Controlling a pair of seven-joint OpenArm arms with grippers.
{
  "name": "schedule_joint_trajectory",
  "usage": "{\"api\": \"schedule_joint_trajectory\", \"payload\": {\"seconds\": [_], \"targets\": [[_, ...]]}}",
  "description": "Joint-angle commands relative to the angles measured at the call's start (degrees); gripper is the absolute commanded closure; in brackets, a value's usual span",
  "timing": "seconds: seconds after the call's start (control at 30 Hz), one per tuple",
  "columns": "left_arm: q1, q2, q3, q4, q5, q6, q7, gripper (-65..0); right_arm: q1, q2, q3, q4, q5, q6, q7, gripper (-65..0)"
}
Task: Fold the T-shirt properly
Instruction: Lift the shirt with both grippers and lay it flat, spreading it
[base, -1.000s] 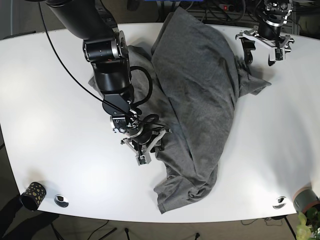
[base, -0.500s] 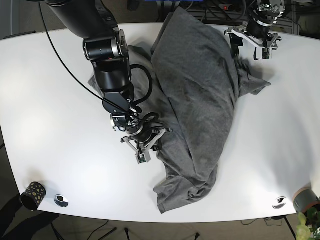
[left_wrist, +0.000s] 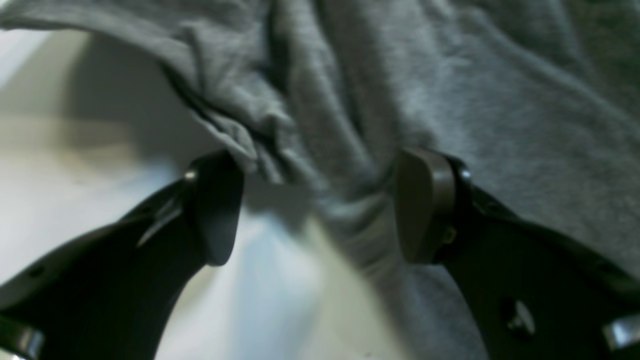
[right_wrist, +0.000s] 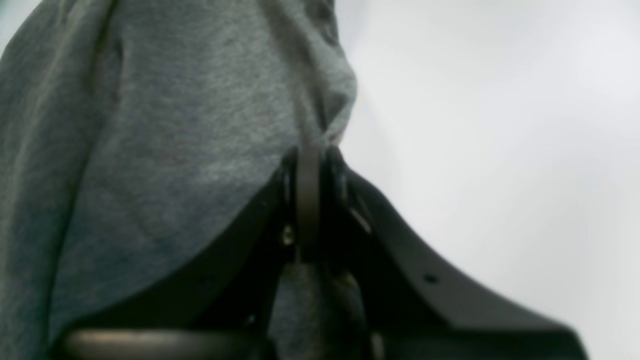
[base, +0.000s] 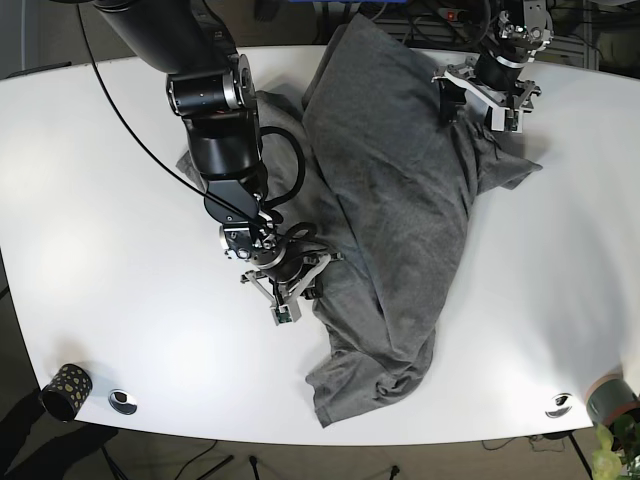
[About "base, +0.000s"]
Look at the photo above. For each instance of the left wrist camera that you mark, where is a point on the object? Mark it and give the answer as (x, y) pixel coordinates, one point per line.
(505, 120)

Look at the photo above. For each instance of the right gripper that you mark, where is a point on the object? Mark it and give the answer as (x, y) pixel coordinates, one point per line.
(291, 276)

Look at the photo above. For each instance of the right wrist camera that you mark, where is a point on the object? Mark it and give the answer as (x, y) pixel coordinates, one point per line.
(284, 313)

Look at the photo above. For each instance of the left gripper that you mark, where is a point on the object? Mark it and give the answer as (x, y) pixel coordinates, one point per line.
(491, 80)

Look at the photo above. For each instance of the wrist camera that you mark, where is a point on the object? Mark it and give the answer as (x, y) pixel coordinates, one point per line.
(505, 120)
(284, 313)

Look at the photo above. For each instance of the right silver table grommet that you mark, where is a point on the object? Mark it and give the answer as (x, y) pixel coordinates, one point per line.
(559, 405)

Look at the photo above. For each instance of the grey T-shirt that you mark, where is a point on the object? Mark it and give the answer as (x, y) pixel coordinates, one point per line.
(391, 187)

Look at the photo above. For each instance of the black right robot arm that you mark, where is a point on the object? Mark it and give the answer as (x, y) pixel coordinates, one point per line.
(209, 87)

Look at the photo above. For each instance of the grey plant pot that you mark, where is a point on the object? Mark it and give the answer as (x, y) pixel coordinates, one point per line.
(609, 398)

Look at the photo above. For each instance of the left silver table grommet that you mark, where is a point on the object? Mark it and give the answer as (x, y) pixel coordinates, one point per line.
(122, 402)

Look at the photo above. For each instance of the silver table grommet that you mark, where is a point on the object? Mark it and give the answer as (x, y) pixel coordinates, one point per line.
(122, 402)
(559, 405)

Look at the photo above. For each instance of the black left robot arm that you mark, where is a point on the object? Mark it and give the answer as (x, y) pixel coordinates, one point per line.
(510, 41)

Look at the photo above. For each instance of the black gold spotted cup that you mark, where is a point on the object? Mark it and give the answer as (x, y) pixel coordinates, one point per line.
(66, 393)

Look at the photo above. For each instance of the green plant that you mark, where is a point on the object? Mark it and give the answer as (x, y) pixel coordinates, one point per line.
(618, 454)

